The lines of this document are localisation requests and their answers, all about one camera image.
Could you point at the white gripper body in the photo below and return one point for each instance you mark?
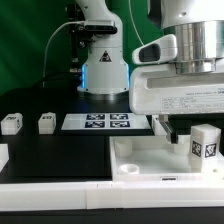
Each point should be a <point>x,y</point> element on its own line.
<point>159,90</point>

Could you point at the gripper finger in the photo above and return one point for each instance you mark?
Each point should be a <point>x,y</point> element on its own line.
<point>171,135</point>

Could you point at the white square tabletop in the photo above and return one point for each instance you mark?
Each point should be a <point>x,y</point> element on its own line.
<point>153,158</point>

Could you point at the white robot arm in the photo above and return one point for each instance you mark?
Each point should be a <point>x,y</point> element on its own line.
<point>179,73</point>

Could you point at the white marker sheet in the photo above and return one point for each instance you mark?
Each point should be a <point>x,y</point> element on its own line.
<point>105,121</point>

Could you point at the white front fence bar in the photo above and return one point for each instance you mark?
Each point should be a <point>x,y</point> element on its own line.
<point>105,195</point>

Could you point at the white fence bar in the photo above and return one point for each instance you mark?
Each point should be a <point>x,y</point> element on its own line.
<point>4,155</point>
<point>105,195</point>

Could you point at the white left fence bar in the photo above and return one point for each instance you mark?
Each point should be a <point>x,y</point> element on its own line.
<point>4,155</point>

